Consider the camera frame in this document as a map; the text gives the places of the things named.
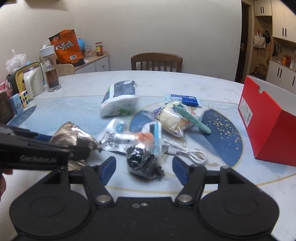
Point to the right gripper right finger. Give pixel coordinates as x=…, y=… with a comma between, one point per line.
x=193, y=178

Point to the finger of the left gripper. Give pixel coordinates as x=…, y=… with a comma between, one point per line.
x=78, y=152

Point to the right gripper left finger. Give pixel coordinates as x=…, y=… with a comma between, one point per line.
x=94, y=179

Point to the brown silver snack bag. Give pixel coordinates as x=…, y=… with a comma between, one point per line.
x=70, y=134

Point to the bag of black screws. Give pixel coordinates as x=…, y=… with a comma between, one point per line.
x=143, y=163

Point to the bagged bread bun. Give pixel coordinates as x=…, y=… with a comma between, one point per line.
x=171, y=121

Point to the white tissue pack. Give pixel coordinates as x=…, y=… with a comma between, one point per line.
x=120, y=98

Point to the green toothbrush handle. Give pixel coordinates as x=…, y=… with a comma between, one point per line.
x=185, y=114

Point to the blue white wet-wipe packet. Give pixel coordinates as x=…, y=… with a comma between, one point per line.
x=184, y=99

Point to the person's left hand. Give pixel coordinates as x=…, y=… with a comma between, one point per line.
x=3, y=181

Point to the small blue box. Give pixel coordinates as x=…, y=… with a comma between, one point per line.
x=16, y=104

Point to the rubik's cube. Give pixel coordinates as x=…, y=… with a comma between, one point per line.
x=24, y=98

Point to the white electric kettle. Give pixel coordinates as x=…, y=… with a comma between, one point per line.
x=33, y=80

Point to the side cabinet with drawers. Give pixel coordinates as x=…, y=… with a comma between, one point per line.
x=94, y=63

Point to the red white cardboard box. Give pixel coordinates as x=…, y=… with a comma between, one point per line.
x=268, y=114

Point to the glass water bottle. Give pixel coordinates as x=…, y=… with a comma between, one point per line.
x=47, y=55

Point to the orange chip bag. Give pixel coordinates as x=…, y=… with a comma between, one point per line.
x=67, y=48

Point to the red lidded jar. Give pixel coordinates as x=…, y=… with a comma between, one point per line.
x=99, y=49

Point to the blue globe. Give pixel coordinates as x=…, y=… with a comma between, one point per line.
x=81, y=44

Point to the wooden chair at left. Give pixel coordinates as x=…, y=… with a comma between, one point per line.
x=153, y=61

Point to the white floor cabinets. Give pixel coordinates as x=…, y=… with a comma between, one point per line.
x=281, y=76

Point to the hanging canvas tote bag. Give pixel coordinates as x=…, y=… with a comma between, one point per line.
x=259, y=41

